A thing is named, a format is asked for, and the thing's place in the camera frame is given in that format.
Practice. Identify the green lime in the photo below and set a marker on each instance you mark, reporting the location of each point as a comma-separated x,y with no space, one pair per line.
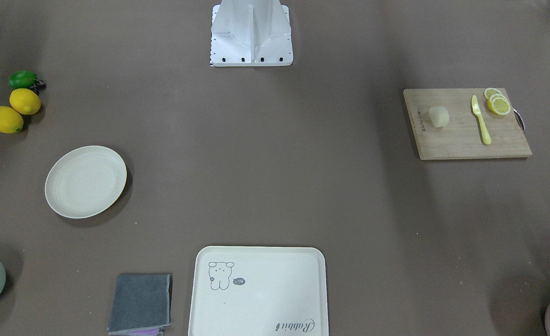
23,79

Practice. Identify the yellow plastic knife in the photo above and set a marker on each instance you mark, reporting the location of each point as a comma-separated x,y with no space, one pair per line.
485,136

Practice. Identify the wooden cutting board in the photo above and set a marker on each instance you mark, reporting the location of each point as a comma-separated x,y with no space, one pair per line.
461,138

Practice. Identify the cream rabbit tray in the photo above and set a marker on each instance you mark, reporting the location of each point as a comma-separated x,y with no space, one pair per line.
259,291

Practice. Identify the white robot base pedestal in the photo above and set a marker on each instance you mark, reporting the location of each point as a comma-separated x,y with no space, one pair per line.
250,33

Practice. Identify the lemon slices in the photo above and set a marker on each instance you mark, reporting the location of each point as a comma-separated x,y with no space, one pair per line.
497,102

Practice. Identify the cream round plate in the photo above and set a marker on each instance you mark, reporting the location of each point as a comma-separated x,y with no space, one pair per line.
85,182

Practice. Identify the dark cherries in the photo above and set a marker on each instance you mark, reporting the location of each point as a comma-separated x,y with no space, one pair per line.
37,86

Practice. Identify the yellow lemon outer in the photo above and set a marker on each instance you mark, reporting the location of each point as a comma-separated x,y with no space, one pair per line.
10,120

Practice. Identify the yellow lemon near lime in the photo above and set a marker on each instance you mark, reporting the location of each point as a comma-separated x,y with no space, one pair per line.
25,101

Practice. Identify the grey folded cloth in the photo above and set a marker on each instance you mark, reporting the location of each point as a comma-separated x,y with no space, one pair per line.
141,304

